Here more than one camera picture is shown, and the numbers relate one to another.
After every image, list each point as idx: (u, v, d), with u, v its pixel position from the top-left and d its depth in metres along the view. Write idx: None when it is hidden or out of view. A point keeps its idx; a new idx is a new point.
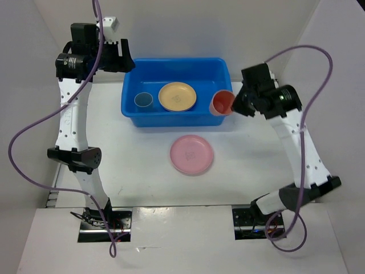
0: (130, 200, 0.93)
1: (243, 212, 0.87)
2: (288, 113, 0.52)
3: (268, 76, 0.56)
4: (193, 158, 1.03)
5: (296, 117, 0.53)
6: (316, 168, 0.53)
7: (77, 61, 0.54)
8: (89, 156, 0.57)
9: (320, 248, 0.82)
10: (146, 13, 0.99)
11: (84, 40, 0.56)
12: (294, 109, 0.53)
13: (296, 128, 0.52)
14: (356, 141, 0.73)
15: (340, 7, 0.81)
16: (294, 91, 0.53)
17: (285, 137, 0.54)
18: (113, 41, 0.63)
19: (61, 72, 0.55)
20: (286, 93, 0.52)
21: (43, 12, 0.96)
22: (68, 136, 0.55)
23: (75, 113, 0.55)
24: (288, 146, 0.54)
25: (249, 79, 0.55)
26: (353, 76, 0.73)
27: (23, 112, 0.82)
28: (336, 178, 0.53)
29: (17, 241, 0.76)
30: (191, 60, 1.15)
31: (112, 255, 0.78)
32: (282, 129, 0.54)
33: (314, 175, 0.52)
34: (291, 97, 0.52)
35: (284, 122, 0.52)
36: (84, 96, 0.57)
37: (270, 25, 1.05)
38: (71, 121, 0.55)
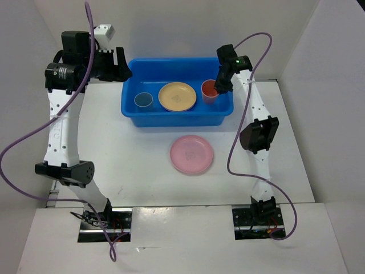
0: (130, 200, 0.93)
1: (243, 212, 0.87)
2: (241, 71, 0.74)
3: (233, 51, 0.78)
4: (193, 158, 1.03)
5: (247, 75, 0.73)
6: (260, 109, 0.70)
7: (67, 71, 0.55)
8: (80, 171, 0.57)
9: (320, 249, 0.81)
10: (146, 13, 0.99)
11: (76, 48, 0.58)
12: (246, 69, 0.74)
13: (246, 80, 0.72)
14: (356, 142, 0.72)
15: (340, 6, 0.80)
16: (248, 60, 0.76)
17: (240, 88, 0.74)
18: (108, 50, 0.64)
19: (51, 82, 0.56)
20: (241, 60, 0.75)
21: (41, 12, 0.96)
22: (57, 150, 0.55)
23: (65, 127, 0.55)
24: (242, 95, 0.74)
25: (219, 52, 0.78)
26: (353, 77, 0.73)
27: (23, 113, 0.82)
28: (274, 119, 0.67)
29: (17, 241, 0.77)
30: (191, 60, 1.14)
31: (112, 258, 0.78)
32: (236, 83, 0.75)
33: (256, 113, 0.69)
34: (246, 63, 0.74)
35: (237, 77, 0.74)
36: (75, 107, 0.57)
37: (270, 25, 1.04)
38: (61, 136, 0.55)
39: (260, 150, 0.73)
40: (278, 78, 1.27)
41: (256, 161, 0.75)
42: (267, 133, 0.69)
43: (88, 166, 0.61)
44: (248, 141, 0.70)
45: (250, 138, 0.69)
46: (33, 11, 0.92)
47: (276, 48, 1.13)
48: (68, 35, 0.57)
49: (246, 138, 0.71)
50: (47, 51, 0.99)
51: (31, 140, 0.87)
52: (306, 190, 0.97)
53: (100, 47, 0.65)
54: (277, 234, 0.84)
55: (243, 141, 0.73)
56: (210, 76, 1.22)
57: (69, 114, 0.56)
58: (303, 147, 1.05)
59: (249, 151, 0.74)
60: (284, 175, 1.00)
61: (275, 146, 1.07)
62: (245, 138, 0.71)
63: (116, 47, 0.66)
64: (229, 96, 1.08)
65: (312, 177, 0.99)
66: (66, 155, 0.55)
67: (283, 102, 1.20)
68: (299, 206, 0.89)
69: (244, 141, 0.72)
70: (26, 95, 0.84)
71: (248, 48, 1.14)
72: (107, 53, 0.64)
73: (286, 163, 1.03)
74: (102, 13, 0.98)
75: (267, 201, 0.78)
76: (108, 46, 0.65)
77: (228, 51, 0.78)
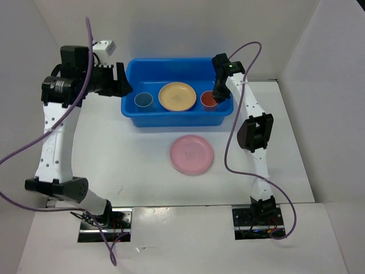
0: (130, 200, 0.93)
1: (243, 212, 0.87)
2: (234, 75, 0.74)
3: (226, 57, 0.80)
4: (193, 158, 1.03)
5: (240, 76, 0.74)
6: (254, 107, 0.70)
7: (64, 84, 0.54)
8: (72, 188, 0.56)
9: (321, 249, 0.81)
10: (146, 13, 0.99)
11: (76, 63, 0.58)
12: (239, 72, 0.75)
13: (240, 82, 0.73)
14: (356, 142, 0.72)
15: (341, 6, 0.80)
16: (241, 65, 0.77)
17: (233, 89, 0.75)
18: (108, 65, 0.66)
19: (47, 96, 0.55)
20: (234, 64, 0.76)
21: (41, 12, 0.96)
22: (49, 165, 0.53)
23: (59, 141, 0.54)
24: (236, 96, 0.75)
25: (214, 61, 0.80)
26: (353, 77, 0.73)
27: (23, 113, 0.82)
28: (269, 116, 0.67)
29: (17, 241, 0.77)
30: (191, 60, 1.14)
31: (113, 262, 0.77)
32: (230, 85, 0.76)
33: (251, 111, 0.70)
34: (239, 67, 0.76)
35: (231, 79, 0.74)
36: (69, 122, 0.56)
37: (270, 25, 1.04)
38: (54, 150, 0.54)
39: (258, 148, 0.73)
40: (278, 78, 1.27)
41: (254, 160, 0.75)
42: (263, 131, 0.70)
43: (81, 184, 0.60)
44: (244, 140, 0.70)
45: (247, 136, 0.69)
46: (33, 11, 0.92)
47: (276, 47, 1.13)
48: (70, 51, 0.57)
49: (242, 137, 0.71)
50: (47, 51, 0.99)
51: (31, 140, 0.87)
52: (306, 190, 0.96)
53: (100, 61, 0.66)
54: (277, 234, 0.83)
55: (240, 141, 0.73)
56: (210, 76, 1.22)
57: (64, 128, 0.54)
58: (303, 147, 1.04)
59: (247, 150, 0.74)
60: (284, 175, 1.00)
61: (275, 146, 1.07)
62: (241, 136, 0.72)
63: (116, 63, 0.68)
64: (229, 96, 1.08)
65: (312, 177, 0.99)
66: (59, 170, 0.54)
67: (283, 102, 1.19)
68: (298, 206, 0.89)
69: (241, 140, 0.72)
70: (26, 95, 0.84)
71: (248, 48, 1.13)
72: (107, 68, 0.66)
73: (286, 163, 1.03)
74: (102, 13, 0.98)
75: (266, 200, 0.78)
76: (108, 61, 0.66)
77: (222, 58, 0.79)
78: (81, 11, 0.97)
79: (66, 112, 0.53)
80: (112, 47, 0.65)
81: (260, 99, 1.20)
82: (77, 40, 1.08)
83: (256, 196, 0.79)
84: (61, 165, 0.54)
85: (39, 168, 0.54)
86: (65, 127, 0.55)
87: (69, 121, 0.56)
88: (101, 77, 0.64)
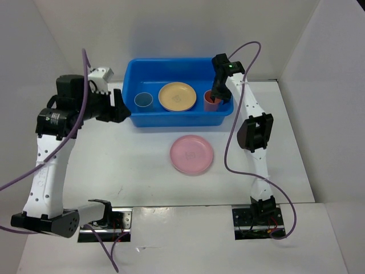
0: (130, 200, 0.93)
1: (243, 212, 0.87)
2: (234, 75, 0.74)
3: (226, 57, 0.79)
4: (193, 158, 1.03)
5: (240, 76, 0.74)
6: (254, 107, 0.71)
7: (60, 117, 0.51)
8: (61, 224, 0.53)
9: (320, 249, 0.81)
10: (146, 13, 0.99)
11: (71, 96, 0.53)
12: (239, 72, 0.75)
13: (239, 82, 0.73)
14: (356, 142, 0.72)
15: (341, 6, 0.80)
16: (241, 65, 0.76)
17: (233, 90, 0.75)
18: (105, 92, 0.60)
19: (42, 127, 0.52)
20: (234, 65, 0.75)
21: (42, 12, 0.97)
22: (39, 200, 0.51)
23: (51, 174, 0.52)
24: (235, 96, 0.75)
25: (213, 61, 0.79)
26: (353, 77, 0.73)
27: (23, 113, 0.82)
28: (269, 116, 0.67)
29: (17, 241, 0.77)
30: (192, 60, 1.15)
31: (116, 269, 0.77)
32: (230, 84, 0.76)
33: (251, 111, 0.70)
34: (239, 67, 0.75)
35: (230, 79, 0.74)
36: (64, 154, 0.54)
37: (270, 25, 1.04)
38: (45, 185, 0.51)
39: (258, 148, 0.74)
40: (278, 78, 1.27)
41: (254, 160, 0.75)
42: (263, 131, 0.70)
43: (71, 220, 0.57)
44: (244, 139, 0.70)
45: (247, 136, 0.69)
46: (34, 11, 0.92)
47: (276, 48, 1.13)
48: (64, 81, 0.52)
49: (242, 136, 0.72)
50: (47, 51, 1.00)
51: (31, 140, 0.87)
52: (306, 190, 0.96)
53: (97, 88, 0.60)
54: (276, 234, 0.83)
55: (240, 141, 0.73)
56: (210, 76, 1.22)
57: (57, 160, 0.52)
58: (303, 147, 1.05)
59: (247, 149, 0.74)
60: (284, 175, 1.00)
61: (275, 146, 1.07)
62: (240, 136, 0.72)
63: (115, 89, 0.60)
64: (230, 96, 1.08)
65: (312, 177, 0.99)
66: (49, 204, 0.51)
67: (283, 102, 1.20)
68: (298, 206, 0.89)
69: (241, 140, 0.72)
70: (27, 95, 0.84)
71: (248, 48, 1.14)
72: (104, 95, 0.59)
73: (286, 162, 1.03)
74: (102, 14, 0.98)
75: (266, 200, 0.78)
76: (106, 88, 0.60)
77: (222, 58, 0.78)
78: (81, 11, 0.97)
79: (60, 144, 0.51)
80: (109, 73, 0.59)
81: (261, 100, 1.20)
82: (77, 40, 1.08)
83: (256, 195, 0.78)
84: (51, 201, 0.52)
85: (27, 204, 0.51)
86: (60, 157, 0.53)
87: (63, 153, 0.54)
88: (100, 104, 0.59)
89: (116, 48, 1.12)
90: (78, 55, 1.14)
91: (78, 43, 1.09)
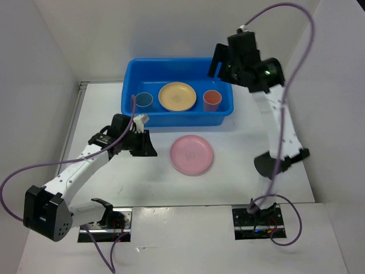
0: (130, 200, 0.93)
1: (243, 212, 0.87)
2: (271, 90, 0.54)
3: (254, 47, 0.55)
4: (193, 158, 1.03)
5: (279, 93, 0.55)
6: (292, 142, 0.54)
7: (109, 140, 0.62)
8: (64, 214, 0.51)
9: (321, 249, 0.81)
10: (146, 13, 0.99)
11: (121, 128, 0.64)
12: (278, 85, 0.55)
13: (278, 104, 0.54)
14: (357, 142, 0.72)
15: (340, 7, 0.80)
16: (279, 64, 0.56)
17: (266, 112, 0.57)
18: (142, 132, 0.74)
19: (93, 141, 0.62)
20: (271, 67, 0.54)
21: (41, 12, 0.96)
22: (62, 181, 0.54)
23: (84, 168, 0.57)
24: (270, 121, 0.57)
25: (232, 43, 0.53)
26: (354, 77, 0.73)
27: (23, 113, 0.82)
28: (306, 151, 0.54)
29: (17, 241, 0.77)
30: (192, 60, 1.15)
31: (112, 269, 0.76)
32: (263, 104, 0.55)
33: (288, 149, 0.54)
34: (276, 71, 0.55)
35: (267, 98, 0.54)
36: (99, 161, 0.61)
37: (270, 25, 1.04)
38: (74, 172, 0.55)
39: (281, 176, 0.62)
40: None
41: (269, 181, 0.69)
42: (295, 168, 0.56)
43: (66, 221, 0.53)
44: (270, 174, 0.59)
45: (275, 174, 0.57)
46: (33, 11, 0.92)
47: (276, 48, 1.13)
48: (120, 116, 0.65)
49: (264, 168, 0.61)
50: (47, 51, 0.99)
51: (31, 140, 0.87)
52: (307, 190, 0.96)
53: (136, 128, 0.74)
54: (276, 234, 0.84)
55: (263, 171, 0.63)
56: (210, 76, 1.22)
57: (93, 161, 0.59)
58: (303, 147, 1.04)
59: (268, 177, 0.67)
60: (285, 175, 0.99)
61: None
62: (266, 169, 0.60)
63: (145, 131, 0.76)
64: (230, 96, 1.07)
65: (312, 177, 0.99)
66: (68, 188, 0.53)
67: None
68: (298, 206, 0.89)
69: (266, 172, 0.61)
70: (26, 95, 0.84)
71: None
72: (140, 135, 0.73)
73: None
74: (102, 14, 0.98)
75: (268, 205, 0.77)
76: (142, 128, 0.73)
77: (246, 45, 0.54)
78: (81, 10, 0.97)
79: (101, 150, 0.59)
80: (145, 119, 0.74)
81: None
82: (77, 40, 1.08)
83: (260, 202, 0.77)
84: (70, 186, 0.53)
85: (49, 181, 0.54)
86: (97, 160, 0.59)
87: (99, 159, 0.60)
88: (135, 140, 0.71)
89: (116, 47, 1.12)
90: (78, 55, 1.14)
91: (78, 43, 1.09)
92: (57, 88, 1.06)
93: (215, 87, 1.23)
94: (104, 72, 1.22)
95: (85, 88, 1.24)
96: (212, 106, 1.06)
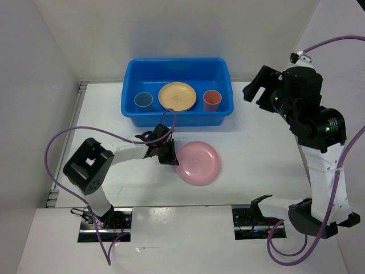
0: (130, 200, 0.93)
1: (243, 212, 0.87)
2: (328, 149, 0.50)
3: (317, 93, 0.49)
4: (196, 164, 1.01)
5: (336, 153, 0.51)
6: (341, 208, 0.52)
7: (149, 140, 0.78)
8: (104, 169, 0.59)
9: (321, 249, 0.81)
10: (146, 13, 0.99)
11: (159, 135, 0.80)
12: (336, 144, 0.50)
13: (333, 165, 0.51)
14: (360, 142, 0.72)
15: (341, 7, 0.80)
16: (341, 119, 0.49)
17: (317, 170, 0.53)
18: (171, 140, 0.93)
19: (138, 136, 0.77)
20: (333, 123, 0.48)
21: (41, 12, 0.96)
22: (114, 145, 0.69)
23: (130, 146, 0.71)
24: (319, 181, 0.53)
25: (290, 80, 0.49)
26: (357, 77, 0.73)
27: (23, 112, 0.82)
28: (355, 217, 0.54)
29: (18, 240, 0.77)
30: (191, 60, 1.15)
31: (108, 262, 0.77)
32: (316, 162, 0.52)
33: (336, 214, 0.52)
34: (337, 127, 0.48)
35: (322, 157, 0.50)
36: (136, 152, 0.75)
37: (270, 25, 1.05)
38: (124, 145, 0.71)
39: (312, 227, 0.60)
40: None
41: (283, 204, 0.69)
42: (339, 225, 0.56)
43: (98, 179, 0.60)
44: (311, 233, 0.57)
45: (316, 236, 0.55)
46: (34, 11, 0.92)
47: (276, 48, 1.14)
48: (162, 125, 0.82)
49: (300, 220, 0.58)
50: (47, 51, 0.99)
51: (31, 139, 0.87)
52: (307, 190, 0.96)
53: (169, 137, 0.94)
54: (276, 234, 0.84)
55: (297, 224, 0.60)
56: (209, 76, 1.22)
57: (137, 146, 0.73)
58: None
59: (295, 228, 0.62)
60: (286, 175, 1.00)
61: (276, 146, 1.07)
62: (303, 222, 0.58)
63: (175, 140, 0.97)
64: (229, 96, 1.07)
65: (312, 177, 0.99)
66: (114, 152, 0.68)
67: None
68: None
69: (301, 224, 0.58)
70: (27, 95, 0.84)
71: (248, 48, 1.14)
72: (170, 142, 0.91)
73: (287, 162, 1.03)
74: (102, 14, 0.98)
75: (272, 215, 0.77)
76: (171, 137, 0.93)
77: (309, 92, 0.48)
78: (82, 10, 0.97)
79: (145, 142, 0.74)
80: None
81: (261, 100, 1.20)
82: (78, 40, 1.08)
83: (264, 209, 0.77)
84: (117, 152, 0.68)
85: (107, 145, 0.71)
86: (140, 147, 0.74)
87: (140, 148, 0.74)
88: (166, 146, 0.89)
89: (117, 48, 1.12)
90: (78, 55, 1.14)
91: (78, 43, 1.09)
92: (57, 88, 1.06)
93: (215, 87, 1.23)
94: (104, 72, 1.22)
95: (85, 88, 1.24)
96: (213, 107, 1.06)
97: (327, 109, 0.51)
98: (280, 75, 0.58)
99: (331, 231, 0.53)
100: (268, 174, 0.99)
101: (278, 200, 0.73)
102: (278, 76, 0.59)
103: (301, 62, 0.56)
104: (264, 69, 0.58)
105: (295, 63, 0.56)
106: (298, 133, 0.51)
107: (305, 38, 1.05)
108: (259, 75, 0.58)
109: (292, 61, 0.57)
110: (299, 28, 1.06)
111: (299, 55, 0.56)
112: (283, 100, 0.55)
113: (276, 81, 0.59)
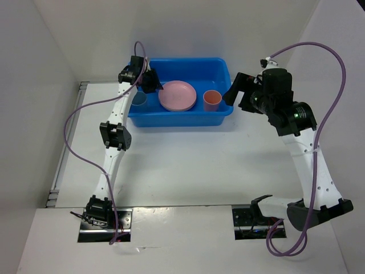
0: (130, 199, 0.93)
1: (243, 212, 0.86)
2: (301, 132, 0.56)
3: (289, 88, 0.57)
4: (177, 96, 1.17)
5: (310, 137, 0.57)
6: (328, 190, 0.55)
7: (132, 74, 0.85)
8: (126, 133, 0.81)
9: (321, 249, 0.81)
10: (146, 13, 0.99)
11: (137, 65, 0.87)
12: (308, 128, 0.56)
13: (309, 147, 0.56)
14: (361, 142, 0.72)
15: (342, 7, 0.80)
16: (309, 108, 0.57)
17: (297, 156, 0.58)
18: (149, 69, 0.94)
19: (122, 78, 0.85)
20: (300, 111, 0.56)
21: (41, 13, 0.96)
22: (117, 115, 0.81)
23: (126, 102, 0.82)
24: (301, 166, 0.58)
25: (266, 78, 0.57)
26: (359, 77, 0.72)
27: (23, 113, 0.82)
28: (349, 204, 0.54)
29: (18, 241, 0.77)
30: (190, 60, 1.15)
31: (110, 243, 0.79)
32: (295, 147, 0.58)
33: (324, 197, 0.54)
34: (306, 115, 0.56)
35: (297, 141, 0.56)
36: (132, 94, 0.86)
37: (270, 25, 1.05)
38: (121, 106, 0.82)
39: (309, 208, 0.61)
40: None
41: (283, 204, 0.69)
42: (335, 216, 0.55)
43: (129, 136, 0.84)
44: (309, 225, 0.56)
45: (312, 225, 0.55)
46: (34, 11, 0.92)
47: (277, 47, 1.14)
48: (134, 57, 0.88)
49: (299, 217, 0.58)
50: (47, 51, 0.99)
51: (31, 140, 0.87)
52: None
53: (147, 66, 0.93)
54: (276, 234, 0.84)
55: (296, 222, 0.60)
56: (209, 76, 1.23)
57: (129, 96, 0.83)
58: None
59: (295, 226, 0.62)
60: (286, 174, 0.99)
61: (275, 146, 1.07)
62: (300, 218, 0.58)
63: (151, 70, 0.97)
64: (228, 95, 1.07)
65: None
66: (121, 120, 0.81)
67: None
68: None
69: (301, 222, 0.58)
70: (27, 96, 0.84)
71: (248, 49, 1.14)
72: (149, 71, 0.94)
73: (286, 162, 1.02)
74: (102, 15, 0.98)
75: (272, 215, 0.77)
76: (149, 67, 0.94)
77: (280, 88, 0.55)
78: (82, 11, 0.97)
79: (132, 85, 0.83)
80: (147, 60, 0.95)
81: None
82: (77, 40, 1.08)
83: (264, 209, 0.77)
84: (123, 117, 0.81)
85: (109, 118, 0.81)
86: (130, 96, 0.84)
87: (132, 93, 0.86)
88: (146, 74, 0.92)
89: (116, 48, 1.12)
90: (78, 55, 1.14)
91: (78, 43, 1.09)
92: (57, 87, 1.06)
93: (215, 87, 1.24)
94: (104, 72, 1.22)
95: (85, 89, 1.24)
96: (211, 106, 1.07)
97: (298, 102, 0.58)
98: (255, 78, 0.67)
99: (324, 216, 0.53)
100: (267, 174, 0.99)
101: (277, 200, 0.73)
102: (254, 80, 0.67)
103: (270, 65, 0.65)
104: (239, 76, 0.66)
105: (266, 67, 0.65)
106: (275, 125, 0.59)
107: (305, 39, 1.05)
108: (236, 81, 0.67)
109: (262, 66, 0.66)
110: (299, 28, 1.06)
111: (267, 60, 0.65)
112: (262, 99, 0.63)
113: (252, 84, 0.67)
